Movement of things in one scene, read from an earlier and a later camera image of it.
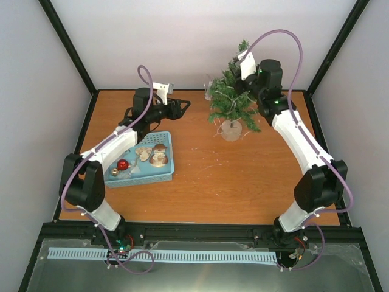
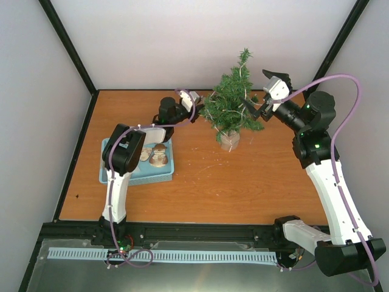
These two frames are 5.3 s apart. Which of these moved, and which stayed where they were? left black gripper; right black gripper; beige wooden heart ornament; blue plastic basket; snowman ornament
Moved: left black gripper; right black gripper
Stayed: beige wooden heart ornament; snowman ornament; blue plastic basket
